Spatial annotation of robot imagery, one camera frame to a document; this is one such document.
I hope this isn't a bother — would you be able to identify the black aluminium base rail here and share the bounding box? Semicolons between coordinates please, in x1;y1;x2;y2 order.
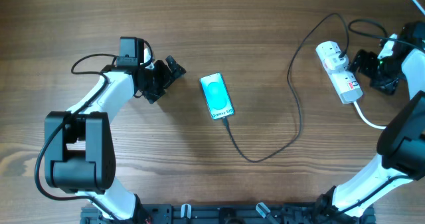
80;202;376;224

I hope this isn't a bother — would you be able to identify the white power strip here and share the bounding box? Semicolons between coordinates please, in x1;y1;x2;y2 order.
315;41;363;104

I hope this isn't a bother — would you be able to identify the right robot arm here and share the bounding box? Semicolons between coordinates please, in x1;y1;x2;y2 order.
312;21;424;223

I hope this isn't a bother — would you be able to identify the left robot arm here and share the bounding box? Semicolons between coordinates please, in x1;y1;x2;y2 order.
34;37;186;223

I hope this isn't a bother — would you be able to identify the white USB charger plug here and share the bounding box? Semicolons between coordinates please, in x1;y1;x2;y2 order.
323;53;349;74

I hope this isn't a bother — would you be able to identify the teal Samsung Galaxy smartphone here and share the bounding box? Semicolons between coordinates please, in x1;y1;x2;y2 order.
200;72;234;120

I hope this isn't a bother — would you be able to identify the black USB charging cable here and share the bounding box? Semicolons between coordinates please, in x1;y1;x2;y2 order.
221;12;351;164

